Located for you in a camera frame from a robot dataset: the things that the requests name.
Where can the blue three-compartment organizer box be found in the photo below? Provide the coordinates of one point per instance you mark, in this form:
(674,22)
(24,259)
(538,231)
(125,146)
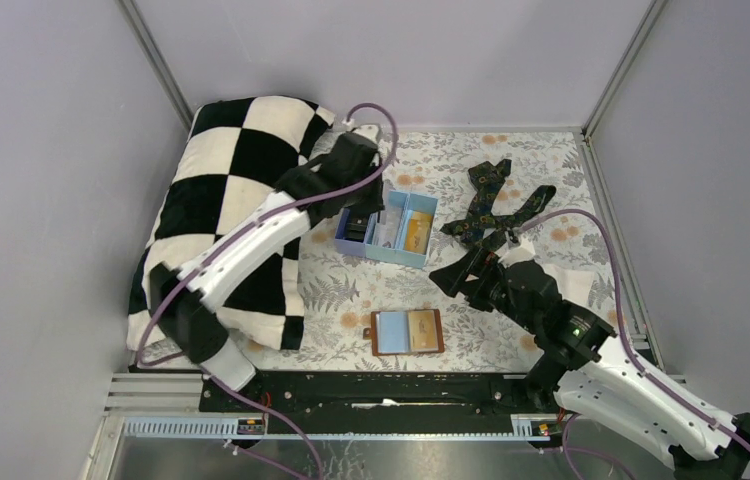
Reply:
(400,234)

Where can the black item in box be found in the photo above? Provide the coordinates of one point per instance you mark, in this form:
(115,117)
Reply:
(355,227)

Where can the floral patterned table mat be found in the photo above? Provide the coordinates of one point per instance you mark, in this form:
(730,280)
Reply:
(341,291)

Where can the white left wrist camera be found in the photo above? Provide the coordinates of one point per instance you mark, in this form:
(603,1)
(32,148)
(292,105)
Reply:
(369,131)

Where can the light blue card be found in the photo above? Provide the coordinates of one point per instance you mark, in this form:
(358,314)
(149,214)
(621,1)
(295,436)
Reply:
(392,333)

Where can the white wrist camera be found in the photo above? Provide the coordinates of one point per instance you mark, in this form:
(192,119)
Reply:
(519,252)
(369,131)

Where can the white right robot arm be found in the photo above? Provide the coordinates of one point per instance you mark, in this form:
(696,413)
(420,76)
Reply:
(589,367)

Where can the brown leather card holder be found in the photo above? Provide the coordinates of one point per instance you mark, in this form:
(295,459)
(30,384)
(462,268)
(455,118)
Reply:
(369,333)

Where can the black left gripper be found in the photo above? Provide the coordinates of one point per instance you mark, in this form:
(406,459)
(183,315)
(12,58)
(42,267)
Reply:
(376,202)

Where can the white crumpled cloth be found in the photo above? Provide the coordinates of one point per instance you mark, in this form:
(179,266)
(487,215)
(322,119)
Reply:
(573,285)

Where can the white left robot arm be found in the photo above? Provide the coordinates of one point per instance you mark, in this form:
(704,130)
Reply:
(183,301)

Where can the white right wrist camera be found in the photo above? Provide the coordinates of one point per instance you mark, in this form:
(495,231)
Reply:
(519,252)

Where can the black and white checkered pillow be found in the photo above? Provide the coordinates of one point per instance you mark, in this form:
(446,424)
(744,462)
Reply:
(237,150)

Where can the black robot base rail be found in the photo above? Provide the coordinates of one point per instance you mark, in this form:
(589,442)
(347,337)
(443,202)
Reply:
(380,402)

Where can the pale grey credit card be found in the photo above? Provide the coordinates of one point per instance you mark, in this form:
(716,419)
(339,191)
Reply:
(388,227)

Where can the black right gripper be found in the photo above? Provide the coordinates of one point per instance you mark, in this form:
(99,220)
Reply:
(450,279)

